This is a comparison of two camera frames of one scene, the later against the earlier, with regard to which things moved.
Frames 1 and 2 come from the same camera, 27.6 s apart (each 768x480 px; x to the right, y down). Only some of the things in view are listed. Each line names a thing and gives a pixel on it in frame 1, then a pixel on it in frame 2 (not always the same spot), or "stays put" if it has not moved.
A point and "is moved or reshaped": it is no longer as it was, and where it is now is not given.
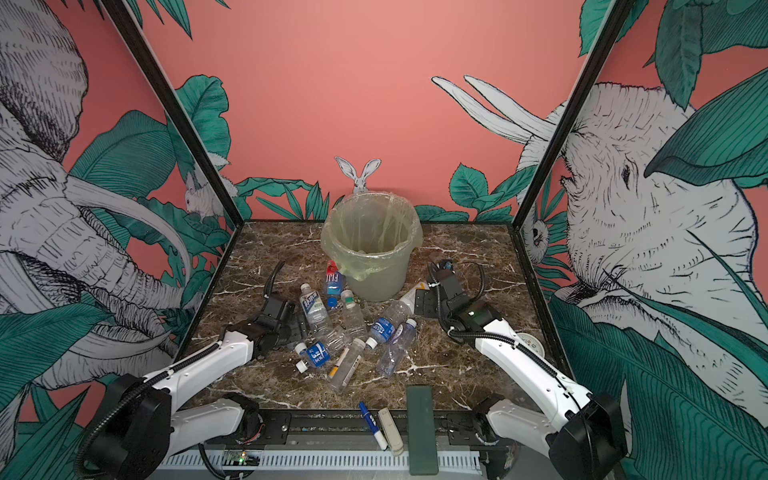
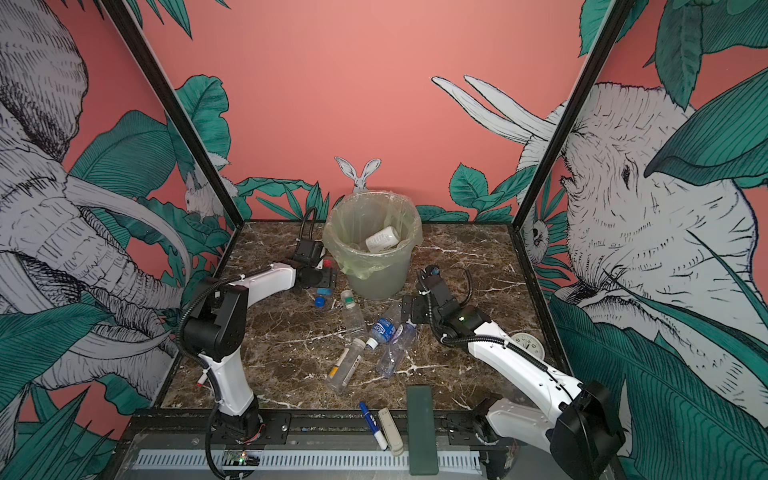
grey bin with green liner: [369, 237] stays put
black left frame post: [160, 85] stays put
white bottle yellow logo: [410, 297] is moved or reshaped
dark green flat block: [422, 445] stays put
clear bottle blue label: [384, 327] stays put
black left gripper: [289, 323] → [327, 277]
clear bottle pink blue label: [401, 340] stays put
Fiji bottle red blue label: [335, 285] → [322, 293]
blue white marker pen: [373, 425] stays put
